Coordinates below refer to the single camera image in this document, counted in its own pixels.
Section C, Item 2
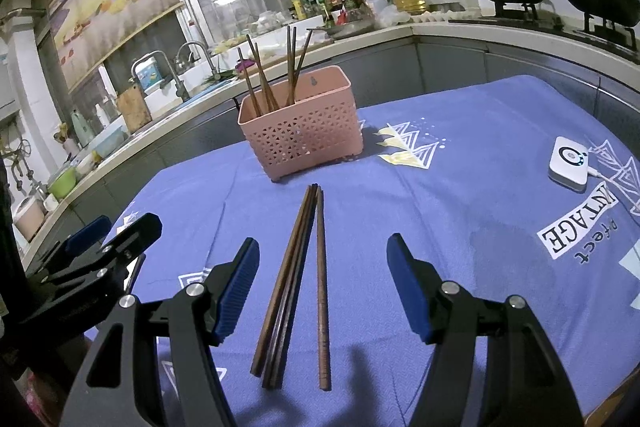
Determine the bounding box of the green bowl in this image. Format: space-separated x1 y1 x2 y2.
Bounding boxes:
47 168 79 200

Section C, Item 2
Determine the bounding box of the blue-labelled white container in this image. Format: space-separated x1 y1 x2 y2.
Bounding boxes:
134 59 164 90

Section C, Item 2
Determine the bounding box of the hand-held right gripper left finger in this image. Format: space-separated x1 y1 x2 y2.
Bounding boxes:
60 237 261 427

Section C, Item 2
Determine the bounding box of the pale green bottle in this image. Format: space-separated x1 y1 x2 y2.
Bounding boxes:
70 107 91 146

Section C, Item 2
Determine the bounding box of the pink plastic utensil basket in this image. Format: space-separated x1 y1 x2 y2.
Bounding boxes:
237 65 364 183

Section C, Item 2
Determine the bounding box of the long brown chopstick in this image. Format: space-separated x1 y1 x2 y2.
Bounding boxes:
250 184 317 376
314 188 332 392
261 186 321 391

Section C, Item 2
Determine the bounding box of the curved steel faucet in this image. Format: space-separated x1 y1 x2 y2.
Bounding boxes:
175 41 219 78

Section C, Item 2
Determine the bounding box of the grey kitchen counter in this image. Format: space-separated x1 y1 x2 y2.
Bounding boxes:
20 19 640 258

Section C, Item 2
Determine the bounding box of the brown wooden board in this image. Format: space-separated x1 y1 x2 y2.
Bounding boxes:
116 88 153 133

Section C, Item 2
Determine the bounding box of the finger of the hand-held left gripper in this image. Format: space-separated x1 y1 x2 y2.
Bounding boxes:
25 215 112 281
50 212 164 303

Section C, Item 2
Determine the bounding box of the flat metal pan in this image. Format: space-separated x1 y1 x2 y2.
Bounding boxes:
330 19 376 39

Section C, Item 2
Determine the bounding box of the pink rice cooker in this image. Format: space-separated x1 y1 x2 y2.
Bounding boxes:
12 197 46 241

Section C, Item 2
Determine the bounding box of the bundle of wooden chopsticks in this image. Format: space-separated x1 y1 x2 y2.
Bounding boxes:
236 25 326 118

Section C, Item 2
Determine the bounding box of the white egg tray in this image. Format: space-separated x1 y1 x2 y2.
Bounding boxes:
415 7 481 23

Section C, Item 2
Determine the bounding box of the white cable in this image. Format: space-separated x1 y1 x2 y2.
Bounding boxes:
587 164 640 188

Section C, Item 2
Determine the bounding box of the white round-button device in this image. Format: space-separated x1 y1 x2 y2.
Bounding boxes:
547 136 594 194

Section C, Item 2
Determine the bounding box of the fruit wall poster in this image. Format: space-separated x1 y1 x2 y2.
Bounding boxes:
47 0 184 86

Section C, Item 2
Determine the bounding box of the tall steel faucet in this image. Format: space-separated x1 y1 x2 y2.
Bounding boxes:
131 51 191 103

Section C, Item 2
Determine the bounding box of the black gas stove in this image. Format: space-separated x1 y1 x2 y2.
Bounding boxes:
447 2 640 58

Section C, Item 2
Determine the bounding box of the light blue basin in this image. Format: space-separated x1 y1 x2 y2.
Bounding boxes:
92 127 126 158

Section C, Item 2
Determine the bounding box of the blue printed tablecloth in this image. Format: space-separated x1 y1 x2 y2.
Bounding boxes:
82 74 640 427

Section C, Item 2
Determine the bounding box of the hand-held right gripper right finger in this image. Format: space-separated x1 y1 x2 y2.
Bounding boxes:
386 233 584 427

